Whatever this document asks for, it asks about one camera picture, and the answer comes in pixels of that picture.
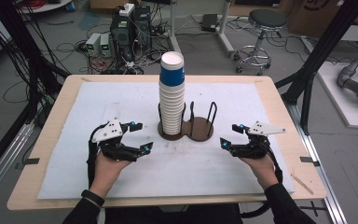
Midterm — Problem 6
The person's dark clothing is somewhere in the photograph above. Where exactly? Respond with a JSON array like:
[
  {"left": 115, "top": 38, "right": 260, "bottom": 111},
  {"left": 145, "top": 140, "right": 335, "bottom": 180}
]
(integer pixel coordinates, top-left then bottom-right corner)
[{"left": 103, "top": 203, "right": 244, "bottom": 224}]

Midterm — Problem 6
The white desk leg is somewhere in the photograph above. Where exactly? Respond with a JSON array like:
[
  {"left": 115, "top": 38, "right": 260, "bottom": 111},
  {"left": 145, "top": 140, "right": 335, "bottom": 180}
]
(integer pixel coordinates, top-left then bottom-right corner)
[
  {"left": 215, "top": 0, "right": 236, "bottom": 58},
  {"left": 167, "top": 0, "right": 183, "bottom": 54}
]

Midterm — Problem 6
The black box on floor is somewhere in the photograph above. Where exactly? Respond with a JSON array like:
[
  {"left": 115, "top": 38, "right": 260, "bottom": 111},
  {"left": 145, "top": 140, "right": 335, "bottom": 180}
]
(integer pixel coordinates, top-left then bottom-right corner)
[{"left": 200, "top": 13, "right": 219, "bottom": 33}]

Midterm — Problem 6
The black wristband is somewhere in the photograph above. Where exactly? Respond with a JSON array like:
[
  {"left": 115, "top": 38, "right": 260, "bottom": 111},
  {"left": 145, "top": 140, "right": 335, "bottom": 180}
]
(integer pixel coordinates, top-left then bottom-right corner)
[{"left": 80, "top": 189, "right": 106, "bottom": 207}]

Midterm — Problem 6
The aluminium rail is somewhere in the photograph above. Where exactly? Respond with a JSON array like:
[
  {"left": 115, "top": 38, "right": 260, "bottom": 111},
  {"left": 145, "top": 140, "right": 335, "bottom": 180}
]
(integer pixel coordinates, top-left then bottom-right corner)
[
  {"left": 286, "top": 103, "right": 349, "bottom": 224},
  {"left": 0, "top": 121, "right": 35, "bottom": 208}
]

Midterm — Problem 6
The white table mat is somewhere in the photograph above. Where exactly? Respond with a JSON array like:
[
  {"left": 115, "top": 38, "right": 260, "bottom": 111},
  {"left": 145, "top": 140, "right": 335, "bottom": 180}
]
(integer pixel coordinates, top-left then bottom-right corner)
[{"left": 36, "top": 81, "right": 296, "bottom": 201}]

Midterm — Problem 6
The person's right hand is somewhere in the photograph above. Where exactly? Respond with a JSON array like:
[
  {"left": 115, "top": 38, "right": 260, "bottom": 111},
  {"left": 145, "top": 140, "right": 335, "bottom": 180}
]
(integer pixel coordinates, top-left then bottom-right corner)
[{"left": 239, "top": 155, "right": 280, "bottom": 191}]

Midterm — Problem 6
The grey power supply unit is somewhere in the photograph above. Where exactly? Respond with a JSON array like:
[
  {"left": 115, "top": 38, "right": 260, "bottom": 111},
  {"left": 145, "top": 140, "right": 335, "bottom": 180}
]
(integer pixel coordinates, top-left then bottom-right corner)
[
  {"left": 99, "top": 33, "right": 113, "bottom": 58},
  {"left": 85, "top": 32, "right": 103, "bottom": 58}
]

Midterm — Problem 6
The wooden table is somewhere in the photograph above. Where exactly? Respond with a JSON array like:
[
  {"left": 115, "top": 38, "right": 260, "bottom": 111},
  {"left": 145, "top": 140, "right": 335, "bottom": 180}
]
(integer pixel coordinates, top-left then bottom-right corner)
[{"left": 7, "top": 74, "right": 328, "bottom": 212}]

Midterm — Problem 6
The white power adapter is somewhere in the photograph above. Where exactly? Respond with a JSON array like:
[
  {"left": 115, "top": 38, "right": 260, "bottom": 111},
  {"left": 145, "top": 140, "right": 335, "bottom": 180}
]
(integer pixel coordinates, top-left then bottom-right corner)
[{"left": 118, "top": 3, "right": 136, "bottom": 18}]

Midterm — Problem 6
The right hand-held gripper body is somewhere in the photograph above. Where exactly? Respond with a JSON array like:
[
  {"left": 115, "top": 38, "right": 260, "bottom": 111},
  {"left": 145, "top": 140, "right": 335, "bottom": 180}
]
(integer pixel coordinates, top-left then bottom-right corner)
[{"left": 229, "top": 119, "right": 287, "bottom": 161}]

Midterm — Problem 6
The person's left hand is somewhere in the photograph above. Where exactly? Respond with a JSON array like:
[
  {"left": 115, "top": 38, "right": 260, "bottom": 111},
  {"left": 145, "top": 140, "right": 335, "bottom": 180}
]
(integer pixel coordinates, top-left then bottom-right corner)
[{"left": 89, "top": 153, "right": 132, "bottom": 199}]

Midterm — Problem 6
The tangle of floor cables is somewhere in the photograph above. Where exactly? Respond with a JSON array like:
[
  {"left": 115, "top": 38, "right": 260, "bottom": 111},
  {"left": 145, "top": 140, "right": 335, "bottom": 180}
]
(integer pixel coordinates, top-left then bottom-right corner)
[{"left": 55, "top": 36, "right": 169, "bottom": 76}]

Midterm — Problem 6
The black tape strip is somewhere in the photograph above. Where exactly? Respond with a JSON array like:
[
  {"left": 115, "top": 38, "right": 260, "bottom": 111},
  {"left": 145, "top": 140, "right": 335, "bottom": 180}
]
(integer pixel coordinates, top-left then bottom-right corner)
[
  {"left": 299, "top": 156, "right": 321, "bottom": 168},
  {"left": 22, "top": 157, "right": 41, "bottom": 166}
]

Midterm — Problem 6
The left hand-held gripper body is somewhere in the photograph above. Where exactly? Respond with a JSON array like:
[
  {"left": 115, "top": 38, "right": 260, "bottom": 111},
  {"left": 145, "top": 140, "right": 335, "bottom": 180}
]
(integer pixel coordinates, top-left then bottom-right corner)
[{"left": 88, "top": 117, "right": 142, "bottom": 162}]

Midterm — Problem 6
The black round stool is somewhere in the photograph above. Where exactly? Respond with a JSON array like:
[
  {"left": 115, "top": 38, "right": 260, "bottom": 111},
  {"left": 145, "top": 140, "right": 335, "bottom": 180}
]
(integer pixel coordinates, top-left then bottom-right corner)
[{"left": 233, "top": 8, "right": 289, "bottom": 77}]

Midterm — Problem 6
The white floor platform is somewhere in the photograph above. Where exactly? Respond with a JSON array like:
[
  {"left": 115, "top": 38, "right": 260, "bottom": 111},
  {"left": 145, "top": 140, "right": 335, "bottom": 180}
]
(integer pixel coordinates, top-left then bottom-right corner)
[{"left": 316, "top": 61, "right": 358, "bottom": 131}]

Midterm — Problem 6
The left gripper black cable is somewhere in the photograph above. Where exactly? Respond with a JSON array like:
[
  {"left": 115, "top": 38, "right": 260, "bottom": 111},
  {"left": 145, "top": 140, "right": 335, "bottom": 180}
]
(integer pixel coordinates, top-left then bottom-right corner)
[{"left": 86, "top": 123, "right": 110, "bottom": 189}]

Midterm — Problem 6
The brown cup holder rack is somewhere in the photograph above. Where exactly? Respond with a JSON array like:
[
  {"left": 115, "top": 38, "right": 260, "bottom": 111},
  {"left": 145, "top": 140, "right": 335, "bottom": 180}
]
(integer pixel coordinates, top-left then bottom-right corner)
[{"left": 157, "top": 101, "right": 218, "bottom": 143}]

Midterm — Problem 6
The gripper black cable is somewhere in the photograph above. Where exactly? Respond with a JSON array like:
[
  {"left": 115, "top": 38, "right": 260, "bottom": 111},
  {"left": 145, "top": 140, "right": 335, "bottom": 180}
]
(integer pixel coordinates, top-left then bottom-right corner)
[
  {"left": 241, "top": 148, "right": 284, "bottom": 218},
  {"left": 86, "top": 123, "right": 110, "bottom": 189}
]

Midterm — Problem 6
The blue and white paper cup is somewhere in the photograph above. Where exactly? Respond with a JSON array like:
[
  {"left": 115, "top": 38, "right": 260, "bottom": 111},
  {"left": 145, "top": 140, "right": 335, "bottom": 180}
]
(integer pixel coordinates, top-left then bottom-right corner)
[{"left": 158, "top": 50, "right": 186, "bottom": 88}]

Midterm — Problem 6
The stack of white paper cups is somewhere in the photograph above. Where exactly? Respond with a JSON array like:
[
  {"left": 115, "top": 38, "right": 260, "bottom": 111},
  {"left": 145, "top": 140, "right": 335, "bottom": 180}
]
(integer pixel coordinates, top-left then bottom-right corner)
[{"left": 158, "top": 82, "right": 186, "bottom": 136}]

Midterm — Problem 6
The black computer tower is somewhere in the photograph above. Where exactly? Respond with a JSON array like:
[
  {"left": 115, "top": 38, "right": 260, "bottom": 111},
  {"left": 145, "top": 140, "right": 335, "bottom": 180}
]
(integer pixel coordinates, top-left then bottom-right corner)
[
  {"left": 132, "top": 5, "right": 153, "bottom": 52},
  {"left": 109, "top": 12, "right": 135, "bottom": 62}
]

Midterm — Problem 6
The black frame post with cables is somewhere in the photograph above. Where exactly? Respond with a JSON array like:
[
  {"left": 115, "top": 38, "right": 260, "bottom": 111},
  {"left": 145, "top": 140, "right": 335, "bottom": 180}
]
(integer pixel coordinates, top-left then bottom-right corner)
[{"left": 0, "top": 0, "right": 71, "bottom": 127}]

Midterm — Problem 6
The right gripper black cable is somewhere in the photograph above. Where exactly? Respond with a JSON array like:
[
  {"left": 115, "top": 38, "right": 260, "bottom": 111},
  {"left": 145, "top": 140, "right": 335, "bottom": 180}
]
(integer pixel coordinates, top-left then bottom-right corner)
[{"left": 241, "top": 148, "right": 284, "bottom": 218}]

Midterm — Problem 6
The white round table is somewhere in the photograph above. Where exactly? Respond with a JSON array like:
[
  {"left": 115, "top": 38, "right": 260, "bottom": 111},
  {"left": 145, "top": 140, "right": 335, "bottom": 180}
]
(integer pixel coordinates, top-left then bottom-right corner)
[{"left": 18, "top": 0, "right": 73, "bottom": 15}]

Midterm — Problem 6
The cardboard box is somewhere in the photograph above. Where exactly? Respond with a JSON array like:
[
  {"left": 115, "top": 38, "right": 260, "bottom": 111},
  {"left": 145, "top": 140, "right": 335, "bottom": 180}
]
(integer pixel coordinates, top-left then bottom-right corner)
[{"left": 286, "top": 0, "right": 358, "bottom": 40}]

